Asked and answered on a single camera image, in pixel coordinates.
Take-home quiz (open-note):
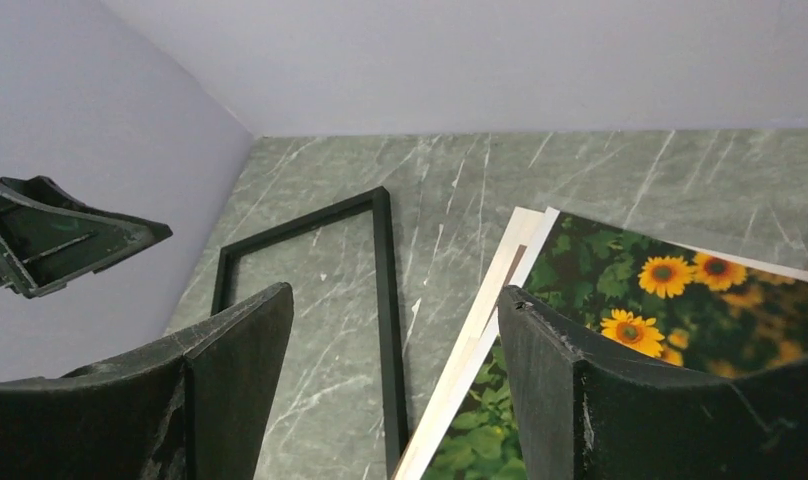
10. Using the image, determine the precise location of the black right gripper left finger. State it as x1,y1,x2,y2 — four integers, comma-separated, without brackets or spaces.
0,282,294,479

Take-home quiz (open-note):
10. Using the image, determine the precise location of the sunflower photo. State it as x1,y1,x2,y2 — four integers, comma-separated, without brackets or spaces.
418,208,808,479

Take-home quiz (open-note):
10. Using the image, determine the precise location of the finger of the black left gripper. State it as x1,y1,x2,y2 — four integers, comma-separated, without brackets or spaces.
0,176,172,299

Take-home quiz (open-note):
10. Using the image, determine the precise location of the black picture frame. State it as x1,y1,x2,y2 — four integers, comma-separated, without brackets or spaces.
210,186,410,479

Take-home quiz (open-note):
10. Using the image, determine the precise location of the white mat backing board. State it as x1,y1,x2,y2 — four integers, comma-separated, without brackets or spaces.
392,207,546,479

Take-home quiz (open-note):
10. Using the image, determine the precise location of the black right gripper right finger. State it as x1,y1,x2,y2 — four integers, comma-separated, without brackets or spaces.
497,286,808,479

